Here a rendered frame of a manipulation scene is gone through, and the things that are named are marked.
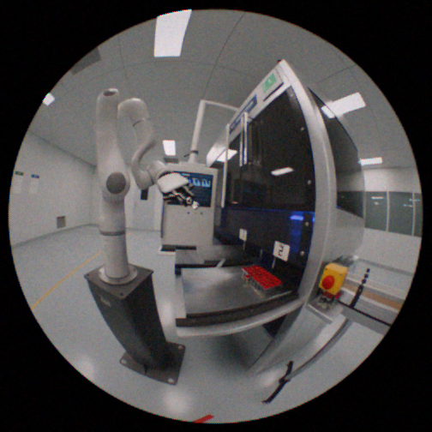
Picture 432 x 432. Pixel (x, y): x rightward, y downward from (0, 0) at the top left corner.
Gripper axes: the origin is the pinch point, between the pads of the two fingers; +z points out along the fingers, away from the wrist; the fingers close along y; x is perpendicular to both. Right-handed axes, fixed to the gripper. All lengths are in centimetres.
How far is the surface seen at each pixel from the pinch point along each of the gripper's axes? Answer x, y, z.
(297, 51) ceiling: 133, -140, -21
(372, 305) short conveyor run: 3, -12, 73
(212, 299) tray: -17.8, 11.0, 25.7
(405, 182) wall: 99, -426, 317
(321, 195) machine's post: 9.4, -26.5, 31.9
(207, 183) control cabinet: -39, -49, -52
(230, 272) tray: -30.9, -4.4, 20.2
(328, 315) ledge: -7, -6, 59
